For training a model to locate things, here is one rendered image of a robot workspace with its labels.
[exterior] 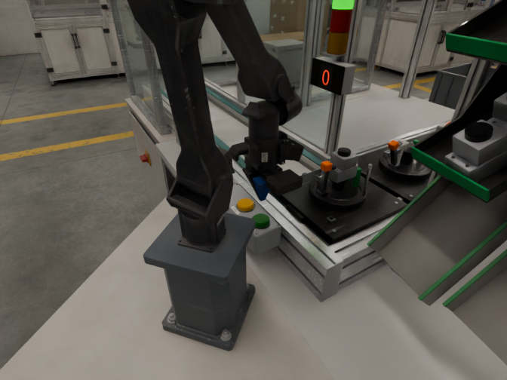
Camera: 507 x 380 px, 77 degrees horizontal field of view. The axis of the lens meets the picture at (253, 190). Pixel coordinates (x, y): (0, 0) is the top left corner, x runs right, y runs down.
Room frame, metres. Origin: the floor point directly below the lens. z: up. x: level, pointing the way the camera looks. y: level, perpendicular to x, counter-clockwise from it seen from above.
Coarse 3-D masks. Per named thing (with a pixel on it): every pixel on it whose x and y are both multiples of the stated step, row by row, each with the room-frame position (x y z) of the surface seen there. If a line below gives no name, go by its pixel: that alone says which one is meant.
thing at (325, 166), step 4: (324, 164) 0.63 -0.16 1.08; (328, 164) 0.63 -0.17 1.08; (332, 164) 0.63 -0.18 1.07; (324, 168) 0.62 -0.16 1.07; (328, 168) 0.63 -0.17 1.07; (332, 168) 0.64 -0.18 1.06; (324, 172) 0.63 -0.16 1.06; (328, 172) 0.63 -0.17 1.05; (324, 176) 0.63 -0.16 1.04; (320, 180) 0.64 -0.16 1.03; (324, 180) 0.63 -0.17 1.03; (320, 184) 0.63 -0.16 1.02; (324, 184) 0.63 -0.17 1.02; (320, 188) 0.63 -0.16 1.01; (324, 188) 0.63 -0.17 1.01
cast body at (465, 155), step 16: (480, 128) 0.38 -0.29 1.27; (496, 128) 0.38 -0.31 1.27; (464, 144) 0.38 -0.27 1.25; (480, 144) 0.36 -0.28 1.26; (496, 144) 0.36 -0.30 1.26; (448, 160) 0.39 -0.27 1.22; (464, 160) 0.38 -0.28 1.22; (480, 160) 0.36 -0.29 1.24; (496, 160) 0.37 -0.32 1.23; (480, 176) 0.36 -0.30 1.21
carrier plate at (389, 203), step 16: (304, 176) 0.75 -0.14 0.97; (272, 192) 0.69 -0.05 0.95; (288, 192) 0.67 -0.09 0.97; (304, 192) 0.67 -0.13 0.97; (368, 192) 0.67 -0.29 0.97; (384, 192) 0.67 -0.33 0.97; (304, 208) 0.60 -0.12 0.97; (320, 208) 0.60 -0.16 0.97; (368, 208) 0.60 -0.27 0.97; (384, 208) 0.60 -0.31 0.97; (400, 208) 0.60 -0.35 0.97; (320, 224) 0.55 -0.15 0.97; (336, 224) 0.55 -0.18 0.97; (352, 224) 0.55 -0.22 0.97; (368, 224) 0.55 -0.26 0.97; (336, 240) 0.50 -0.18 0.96
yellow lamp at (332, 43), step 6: (330, 36) 0.87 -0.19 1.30; (336, 36) 0.86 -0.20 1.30; (342, 36) 0.86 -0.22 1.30; (348, 36) 0.87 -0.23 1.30; (330, 42) 0.87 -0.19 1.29; (336, 42) 0.86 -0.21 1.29; (342, 42) 0.86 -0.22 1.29; (330, 48) 0.87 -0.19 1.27; (336, 48) 0.86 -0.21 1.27; (342, 48) 0.86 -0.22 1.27; (336, 54) 0.86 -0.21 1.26
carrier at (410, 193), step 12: (408, 144) 0.79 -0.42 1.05; (360, 156) 0.86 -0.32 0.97; (372, 156) 0.86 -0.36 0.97; (384, 156) 0.83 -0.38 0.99; (408, 156) 0.78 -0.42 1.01; (372, 168) 0.79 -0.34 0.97; (384, 168) 0.77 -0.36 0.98; (396, 168) 0.75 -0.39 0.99; (408, 168) 0.76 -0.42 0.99; (420, 168) 0.76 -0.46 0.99; (372, 180) 0.73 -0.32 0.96; (384, 180) 0.73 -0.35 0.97; (396, 180) 0.73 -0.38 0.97; (408, 180) 0.72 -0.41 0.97; (420, 180) 0.72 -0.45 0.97; (396, 192) 0.67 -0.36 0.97; (408, 192) 0.67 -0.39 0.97
